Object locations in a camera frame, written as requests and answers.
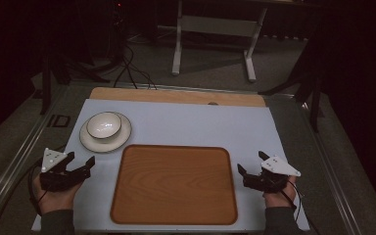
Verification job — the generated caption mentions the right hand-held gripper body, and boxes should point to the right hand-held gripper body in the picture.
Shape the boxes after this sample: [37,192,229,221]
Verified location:
[243,154,302,194]

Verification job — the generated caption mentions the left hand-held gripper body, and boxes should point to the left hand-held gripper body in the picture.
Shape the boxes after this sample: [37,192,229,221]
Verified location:
[38,147,91,193]

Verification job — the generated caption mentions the person's left hand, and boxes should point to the person's left hand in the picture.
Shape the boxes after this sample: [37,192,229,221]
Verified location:
[31,172,83,215]

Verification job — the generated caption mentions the person's right hand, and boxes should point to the person's right hand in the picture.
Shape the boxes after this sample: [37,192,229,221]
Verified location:
[262,175,298,209]

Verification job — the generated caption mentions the white bowl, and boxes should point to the white bowl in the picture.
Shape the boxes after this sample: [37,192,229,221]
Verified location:
[85,111,123,142]

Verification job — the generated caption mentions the white plate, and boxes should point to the white plate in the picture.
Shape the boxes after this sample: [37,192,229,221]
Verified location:
[78,111,133,154]

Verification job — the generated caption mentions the light blue table mat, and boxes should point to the light blue table mat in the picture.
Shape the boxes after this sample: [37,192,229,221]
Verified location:
[31,98,310,233]

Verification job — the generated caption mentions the wooden tray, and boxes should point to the wooden tray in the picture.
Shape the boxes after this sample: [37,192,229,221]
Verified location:
[110,144,239,226]

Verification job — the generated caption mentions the black tripod stand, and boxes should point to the black tripod stand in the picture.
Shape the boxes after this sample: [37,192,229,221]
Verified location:
[38,45,112,116]
[258,28,326,133]

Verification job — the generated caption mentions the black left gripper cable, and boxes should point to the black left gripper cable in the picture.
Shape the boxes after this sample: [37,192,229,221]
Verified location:
[26,145,67,217]

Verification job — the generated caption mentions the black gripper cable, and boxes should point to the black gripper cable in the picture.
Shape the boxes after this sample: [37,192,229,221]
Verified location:
[26,145,67,217]
[279,180,305,226]

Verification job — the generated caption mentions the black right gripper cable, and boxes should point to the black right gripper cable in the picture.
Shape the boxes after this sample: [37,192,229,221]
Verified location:
[279,180,305,226]

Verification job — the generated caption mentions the black floor bracket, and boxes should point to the black floor bracket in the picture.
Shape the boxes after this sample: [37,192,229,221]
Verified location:
[46,114,71,129]

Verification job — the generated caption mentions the metal floor rail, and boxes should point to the metal floor rail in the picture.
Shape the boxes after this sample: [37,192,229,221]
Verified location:
[300,101,363,235]
[0,94,67,226]

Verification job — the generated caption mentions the black floor cables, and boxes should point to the black floor cables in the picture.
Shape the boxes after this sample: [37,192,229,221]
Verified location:
[112,42,159,91]

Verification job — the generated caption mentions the white metal table frame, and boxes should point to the white metal table frame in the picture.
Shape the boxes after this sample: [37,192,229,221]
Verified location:
[170,0,269,83]

